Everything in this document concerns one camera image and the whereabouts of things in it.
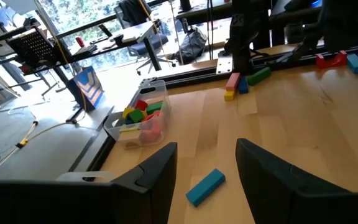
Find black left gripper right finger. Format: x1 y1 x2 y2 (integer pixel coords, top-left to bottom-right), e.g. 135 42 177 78
235 138 358 224

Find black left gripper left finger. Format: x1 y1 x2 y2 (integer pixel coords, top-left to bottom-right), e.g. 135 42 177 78
0 142 178 224

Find red arch block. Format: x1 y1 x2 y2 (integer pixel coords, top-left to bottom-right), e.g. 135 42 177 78
315 50 348 70

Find orange wooden block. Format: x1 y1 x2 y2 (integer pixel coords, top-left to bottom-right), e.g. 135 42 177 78
140 111 166 146

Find blue wooden plank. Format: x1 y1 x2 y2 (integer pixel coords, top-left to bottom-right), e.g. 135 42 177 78
237 77 250 95
346 53 358 75
185 168 226 208

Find yellow wooden block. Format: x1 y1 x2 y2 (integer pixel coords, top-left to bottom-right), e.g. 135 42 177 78
122 106 135 119

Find red wooden block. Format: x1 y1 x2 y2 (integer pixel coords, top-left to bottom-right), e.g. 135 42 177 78
134 99 149 112

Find blocks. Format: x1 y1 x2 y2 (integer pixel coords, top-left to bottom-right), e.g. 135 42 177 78
225 72 241 92
223 90 237 102

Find green wooden plank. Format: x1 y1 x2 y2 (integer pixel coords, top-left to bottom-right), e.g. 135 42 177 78
246 66 272 87

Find blue yellow striped box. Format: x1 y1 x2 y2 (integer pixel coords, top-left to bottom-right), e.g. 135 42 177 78
66 65 105 110

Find silver mounting plate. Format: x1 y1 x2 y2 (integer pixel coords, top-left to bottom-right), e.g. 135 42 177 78
216 51 234 75

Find dark grey desk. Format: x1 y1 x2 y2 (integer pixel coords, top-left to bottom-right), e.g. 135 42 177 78
175 0 323 27

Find dark bag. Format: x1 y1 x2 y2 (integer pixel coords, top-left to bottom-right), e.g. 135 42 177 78
174 27 208 65

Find black framed desk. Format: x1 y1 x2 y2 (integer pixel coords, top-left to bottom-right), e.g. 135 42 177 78
54 14 164 72

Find black office chair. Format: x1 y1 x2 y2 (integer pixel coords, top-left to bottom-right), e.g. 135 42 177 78
113 0 177 75

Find black perforated cart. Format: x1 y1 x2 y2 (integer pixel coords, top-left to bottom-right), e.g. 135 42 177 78
0 26 62 68

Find yellowish floor cable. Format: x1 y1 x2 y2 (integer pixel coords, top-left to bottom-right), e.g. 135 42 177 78
0 119 74 180

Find black aluminium table frame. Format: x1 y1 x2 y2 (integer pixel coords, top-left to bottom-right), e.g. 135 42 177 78
68 37 358 181

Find yellow hanging cable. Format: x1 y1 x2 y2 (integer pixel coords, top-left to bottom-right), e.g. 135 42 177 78
34 0 88 113

